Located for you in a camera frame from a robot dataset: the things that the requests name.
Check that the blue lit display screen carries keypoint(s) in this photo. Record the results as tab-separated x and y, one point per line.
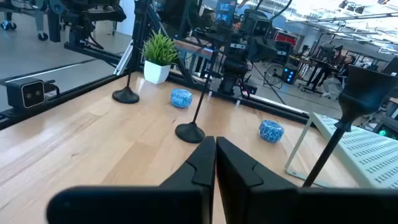
225	11

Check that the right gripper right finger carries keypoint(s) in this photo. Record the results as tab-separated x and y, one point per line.
264	202

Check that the green plant in white pot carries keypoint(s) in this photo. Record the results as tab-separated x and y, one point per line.
158	53

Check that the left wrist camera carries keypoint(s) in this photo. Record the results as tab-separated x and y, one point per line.
237	46

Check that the black device with green light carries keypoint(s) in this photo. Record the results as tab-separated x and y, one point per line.
385	130

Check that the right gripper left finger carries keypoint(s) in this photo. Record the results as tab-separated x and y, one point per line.
186	199

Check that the person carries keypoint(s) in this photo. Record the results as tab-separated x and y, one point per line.
342	73

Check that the black computer with blue lights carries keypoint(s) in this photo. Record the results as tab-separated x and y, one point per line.
289	74

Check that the pale green perforated metal shelf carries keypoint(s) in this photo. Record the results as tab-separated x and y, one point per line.
367	155

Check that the black wheeled equipment cart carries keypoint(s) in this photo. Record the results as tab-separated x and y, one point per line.
77	15

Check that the light blue speckled ball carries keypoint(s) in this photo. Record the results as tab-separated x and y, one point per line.
181	98

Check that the black table-level camera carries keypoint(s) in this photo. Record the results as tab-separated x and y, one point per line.
25	93

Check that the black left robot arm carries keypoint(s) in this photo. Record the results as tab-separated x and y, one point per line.
233	85

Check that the black candle stick holder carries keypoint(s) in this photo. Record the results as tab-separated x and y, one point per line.
126	95
190	132
360	96

